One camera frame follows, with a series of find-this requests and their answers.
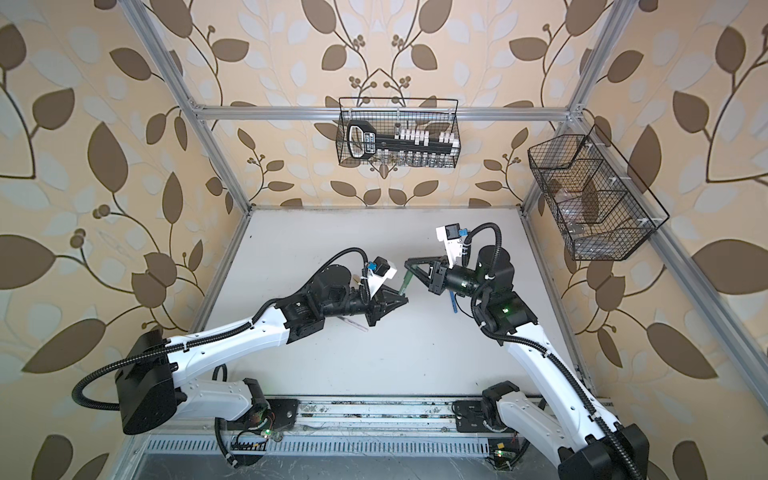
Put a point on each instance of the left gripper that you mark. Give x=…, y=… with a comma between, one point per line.
x=380, y=307

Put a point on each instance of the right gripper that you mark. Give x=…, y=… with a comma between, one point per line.
x=438, y=274

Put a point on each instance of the green pen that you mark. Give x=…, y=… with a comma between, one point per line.
x=406, y=281

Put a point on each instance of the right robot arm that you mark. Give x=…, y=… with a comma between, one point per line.
x=577, y=433

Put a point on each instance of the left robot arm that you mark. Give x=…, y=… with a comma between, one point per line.
x=163, y=378

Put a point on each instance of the black tool with sockets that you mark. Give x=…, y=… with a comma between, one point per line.
x=364, y=142

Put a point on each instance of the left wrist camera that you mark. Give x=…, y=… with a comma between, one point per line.
x=377, y=273

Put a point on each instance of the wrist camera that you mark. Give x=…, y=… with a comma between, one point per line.
x=377, y=273
x=452, y=236

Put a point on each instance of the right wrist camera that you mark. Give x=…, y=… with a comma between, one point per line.
x=452, y=236

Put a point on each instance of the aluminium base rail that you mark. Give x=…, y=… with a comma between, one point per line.
x=363, y=426

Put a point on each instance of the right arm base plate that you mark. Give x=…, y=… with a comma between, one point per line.
x=471, y=416

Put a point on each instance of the back wire basket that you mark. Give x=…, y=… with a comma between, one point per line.
x=432, y=113

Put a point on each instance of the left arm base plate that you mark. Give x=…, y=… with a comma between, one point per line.
x=277, y=413

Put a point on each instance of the side wire basket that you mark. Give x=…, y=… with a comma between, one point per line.
x=602, y=207

